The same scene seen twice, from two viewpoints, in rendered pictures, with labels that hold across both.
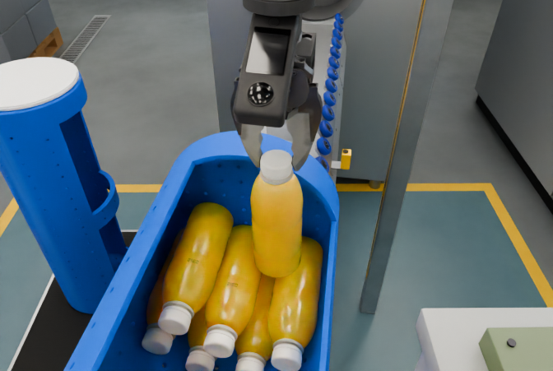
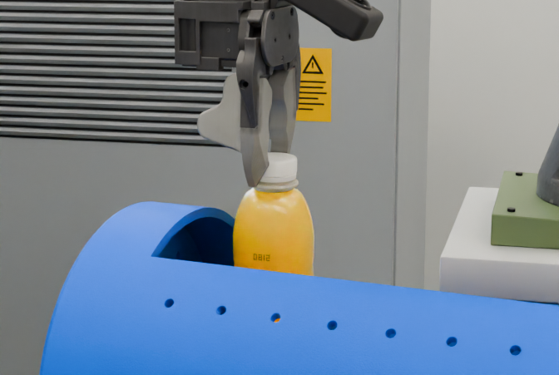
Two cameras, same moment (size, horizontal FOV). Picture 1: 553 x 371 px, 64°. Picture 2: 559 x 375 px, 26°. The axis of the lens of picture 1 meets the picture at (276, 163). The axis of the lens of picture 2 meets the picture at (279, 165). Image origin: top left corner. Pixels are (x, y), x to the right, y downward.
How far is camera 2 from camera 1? 0.98 m
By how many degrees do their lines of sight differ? 72
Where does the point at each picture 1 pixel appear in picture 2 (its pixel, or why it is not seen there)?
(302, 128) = (292, 92)
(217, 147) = (149, 225)
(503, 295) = not seen: outside the picture
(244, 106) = (366, 11)
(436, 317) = (455, 253)
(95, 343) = (498, 312)
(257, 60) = not seen: outside the picture
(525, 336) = (505, 206)
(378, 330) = not seen: outside the picture
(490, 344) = (507, 221)
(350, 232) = not seen: outside the picture
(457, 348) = (494, 252)
